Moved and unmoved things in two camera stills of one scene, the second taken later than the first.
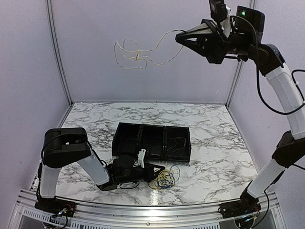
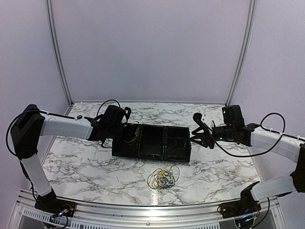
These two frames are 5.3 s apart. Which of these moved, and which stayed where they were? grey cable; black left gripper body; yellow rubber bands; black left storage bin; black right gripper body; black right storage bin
Moved: yellow rubber bands; black left gripper body; black right gripper body
Stayed: black left storage bin; grey cable; black right storage bin
